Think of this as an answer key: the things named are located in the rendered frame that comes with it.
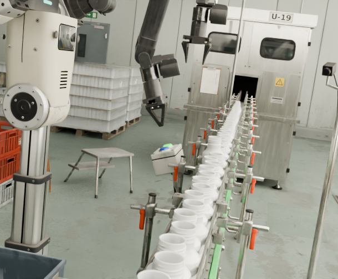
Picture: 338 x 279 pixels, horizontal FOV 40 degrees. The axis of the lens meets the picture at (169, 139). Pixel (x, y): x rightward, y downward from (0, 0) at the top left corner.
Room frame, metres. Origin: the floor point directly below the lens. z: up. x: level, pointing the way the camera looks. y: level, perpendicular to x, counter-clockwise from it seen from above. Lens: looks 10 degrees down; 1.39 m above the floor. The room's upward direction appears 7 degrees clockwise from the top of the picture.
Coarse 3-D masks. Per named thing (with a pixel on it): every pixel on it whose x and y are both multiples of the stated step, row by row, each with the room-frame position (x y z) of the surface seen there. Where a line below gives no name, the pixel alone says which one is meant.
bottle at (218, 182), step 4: (208, 164) 1.07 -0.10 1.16; (212, 164) 1.07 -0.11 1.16; (216, 164) 1.07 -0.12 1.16; (216, 168) 1.07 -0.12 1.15; (216, 172) 1.07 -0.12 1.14; (216, 176) 1.07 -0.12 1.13; (216, 180) 1.07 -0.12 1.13; (220, 180) 1.08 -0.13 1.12; (216, 184) 1.06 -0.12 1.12; (220, 184) 1.07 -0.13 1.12; (220, 188) 1.08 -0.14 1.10
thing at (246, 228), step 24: (216, 120) 2.71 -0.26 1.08; (240, 120) 2.69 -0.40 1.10; (192, 168) 1.38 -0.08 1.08; (144, 216) 0.94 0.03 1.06; (240, 216) 1.36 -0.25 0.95; (144, 240) 0.94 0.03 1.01; (216, 240) 0.91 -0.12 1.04; (240, 240) 1.35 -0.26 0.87; (144, 264) 0.94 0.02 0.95; (240, 264) 0.91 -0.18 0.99
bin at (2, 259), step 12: (0, 252) 0.94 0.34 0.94; (12, 252) 0.94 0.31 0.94; (24, 252) 0.93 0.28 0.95; (0, 264) 0.94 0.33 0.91; (12, 264) 0.94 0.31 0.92; (24, 264) 0.93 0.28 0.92; (36, 264) 0.93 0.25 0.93; (48, 264) 0.92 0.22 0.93; (60, 264) 0.90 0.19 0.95; (0, 276) 0.94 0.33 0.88; (12, 276) 0.94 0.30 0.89; (24, 276) 0.93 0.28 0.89; (36, 276) 0.93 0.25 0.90; (48, 276) 0.84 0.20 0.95; (60, 276) 0.91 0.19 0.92
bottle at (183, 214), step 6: (174, 210) 0.69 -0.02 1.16; (180, 210) 0.70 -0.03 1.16; (186, 210) 0.70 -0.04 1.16; (192, 210) 0.70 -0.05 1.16; (174, 216) 0.68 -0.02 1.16; (180, 216) 0.67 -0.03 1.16; (186, 216) 0.67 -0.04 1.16; (192, 216) 0.67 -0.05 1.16; (192, 222) 0.67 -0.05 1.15; (198, 240) 0.68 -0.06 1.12; (198, 246) 0.67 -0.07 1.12; (198, 252) 0.68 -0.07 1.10
